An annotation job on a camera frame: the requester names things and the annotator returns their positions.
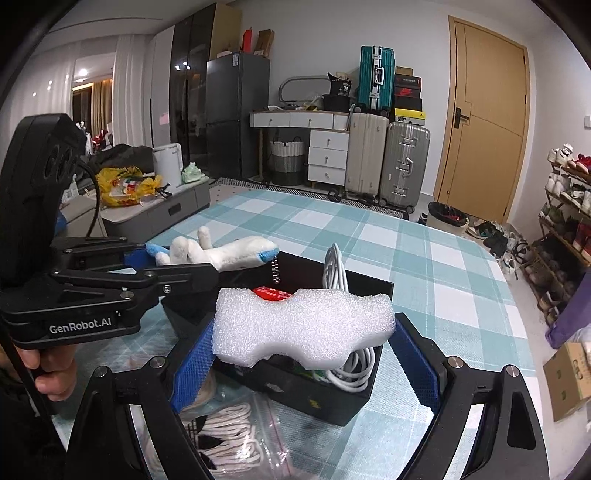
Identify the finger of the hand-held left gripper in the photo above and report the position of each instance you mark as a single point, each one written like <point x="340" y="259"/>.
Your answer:
<point x="136" y="256"/>
<point x="184" y="277"/>

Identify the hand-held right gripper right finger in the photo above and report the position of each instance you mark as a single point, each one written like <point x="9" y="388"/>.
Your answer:
<point x="418" y="369"/>

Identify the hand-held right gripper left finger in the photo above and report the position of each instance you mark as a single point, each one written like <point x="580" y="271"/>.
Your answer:
<point x="191" y="374"/>

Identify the white blue plush toy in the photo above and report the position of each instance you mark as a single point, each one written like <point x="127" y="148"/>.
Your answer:
<point x="235" y="258"/>

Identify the red white glue packet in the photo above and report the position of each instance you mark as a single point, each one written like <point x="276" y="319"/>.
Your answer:
<point x="270" y="293"/>

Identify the green medicine packet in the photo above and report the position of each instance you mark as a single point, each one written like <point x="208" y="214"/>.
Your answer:
<point x="314" y="374"/>

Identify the black cardboard box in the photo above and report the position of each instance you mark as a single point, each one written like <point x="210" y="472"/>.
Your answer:
<point x="314" y="397"/>

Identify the white foam piece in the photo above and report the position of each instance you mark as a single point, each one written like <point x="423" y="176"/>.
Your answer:
<point x="300" y="323"/>

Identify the person's left forearm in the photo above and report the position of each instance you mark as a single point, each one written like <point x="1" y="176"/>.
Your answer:
<point x="27" y="438"/>

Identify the person's left hand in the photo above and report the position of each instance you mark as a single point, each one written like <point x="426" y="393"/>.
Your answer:
<point x="53" y="383"/>

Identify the grey coffee table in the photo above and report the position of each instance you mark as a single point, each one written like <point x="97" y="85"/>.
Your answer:
<point x="152" y="214"/>

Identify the yellow plastic bag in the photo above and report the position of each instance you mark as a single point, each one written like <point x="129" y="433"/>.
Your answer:
<point x="115" y="189"/>

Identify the white air purifier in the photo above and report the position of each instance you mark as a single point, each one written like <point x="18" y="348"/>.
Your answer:
<point x="167" y="164"/>

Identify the green tissue pack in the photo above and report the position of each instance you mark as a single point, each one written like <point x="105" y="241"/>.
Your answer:
<point x="193" y="174"/>

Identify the dark cloth pile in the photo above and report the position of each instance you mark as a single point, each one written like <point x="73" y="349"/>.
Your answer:
<point x="122" y="157"/>

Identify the teal checked tablecloth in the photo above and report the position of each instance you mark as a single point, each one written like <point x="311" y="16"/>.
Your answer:
<point x="369" y="249"/>

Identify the pink paper note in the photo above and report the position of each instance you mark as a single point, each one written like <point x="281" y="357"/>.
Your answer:
<point x="165" y="118"/>

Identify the pile of floor shoes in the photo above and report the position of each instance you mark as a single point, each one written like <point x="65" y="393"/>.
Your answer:
<point x="496" y="240"/>

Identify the trash bin with black bag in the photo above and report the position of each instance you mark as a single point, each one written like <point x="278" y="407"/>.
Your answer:
<point x="445" y="219"/>

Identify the striped laundry basket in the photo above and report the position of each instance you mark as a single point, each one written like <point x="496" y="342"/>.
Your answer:
<point x="287" y="164"/>

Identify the white curtain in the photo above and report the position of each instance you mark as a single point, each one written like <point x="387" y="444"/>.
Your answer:
<point x="134" y="92"/>

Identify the purple bag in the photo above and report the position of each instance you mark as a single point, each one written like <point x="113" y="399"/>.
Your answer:
<point x="570" y="318"/>

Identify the white plastic bag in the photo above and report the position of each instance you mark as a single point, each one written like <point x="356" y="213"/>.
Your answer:
<point x="585" y="350"/>

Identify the grey refrigerator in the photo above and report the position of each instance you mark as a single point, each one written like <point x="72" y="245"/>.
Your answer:
<point x="238" y="115"/>

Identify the dark glass wardrobe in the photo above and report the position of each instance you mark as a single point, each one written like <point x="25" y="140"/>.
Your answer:
<point x="189" y="92"/>

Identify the white desk with drawers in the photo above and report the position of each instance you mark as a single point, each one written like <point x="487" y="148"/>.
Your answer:
<point x="325" y="152"/>

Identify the wooden shoe rack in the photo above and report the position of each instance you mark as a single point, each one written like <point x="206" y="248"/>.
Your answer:
<point x="547" y="226"/>

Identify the silver suitcase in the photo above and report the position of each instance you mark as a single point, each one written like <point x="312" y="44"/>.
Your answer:
<point x="404" y="166"/>

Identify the beige suitcase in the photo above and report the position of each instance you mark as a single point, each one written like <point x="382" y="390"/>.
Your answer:
<point x="367" y="157"/>

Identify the group of assorted shoes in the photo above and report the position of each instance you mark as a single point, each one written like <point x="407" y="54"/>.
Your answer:
<point x="565" y="194"/>

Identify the black storage box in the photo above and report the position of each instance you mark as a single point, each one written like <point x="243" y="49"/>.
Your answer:
<point x="336" y="103"/>

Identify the flat cardboard sheet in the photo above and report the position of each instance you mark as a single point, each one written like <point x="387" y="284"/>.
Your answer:
<point x="226" y="32"/>

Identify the red bag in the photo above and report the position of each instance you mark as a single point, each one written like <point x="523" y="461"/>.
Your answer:
<point x="248" y="41"/>

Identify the small brown carton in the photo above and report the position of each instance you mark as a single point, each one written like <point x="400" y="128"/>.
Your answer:
<point x="264" y="44"/>

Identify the black paper bag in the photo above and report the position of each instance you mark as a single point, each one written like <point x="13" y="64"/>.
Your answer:
<point x="340" y="85"/>

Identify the black yellow shoe box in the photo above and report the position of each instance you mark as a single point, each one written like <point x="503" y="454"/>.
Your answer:
<point x="408" y="117"/>

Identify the wooden door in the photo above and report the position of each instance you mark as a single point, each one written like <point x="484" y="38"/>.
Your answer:
<point x="485" y="120"/>

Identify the plain black shoe box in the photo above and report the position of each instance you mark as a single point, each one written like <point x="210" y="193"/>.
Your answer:
<point x="408" y="104"/>

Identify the teal suitcase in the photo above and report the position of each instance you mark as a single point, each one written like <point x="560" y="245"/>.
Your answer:
<point x="376" y="78"/>

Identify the black shoe box red print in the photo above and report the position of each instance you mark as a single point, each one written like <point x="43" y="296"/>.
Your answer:
<point x="407" y="93"/>

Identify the black shoe box red label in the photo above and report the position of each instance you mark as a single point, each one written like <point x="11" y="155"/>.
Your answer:
<point x="407" y="81"/>

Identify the brown shoe box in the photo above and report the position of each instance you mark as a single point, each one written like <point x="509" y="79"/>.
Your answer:
<point x="404" y="71"/>

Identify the arched metal frame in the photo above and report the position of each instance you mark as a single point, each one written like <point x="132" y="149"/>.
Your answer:
<point x="282" y="90"/>

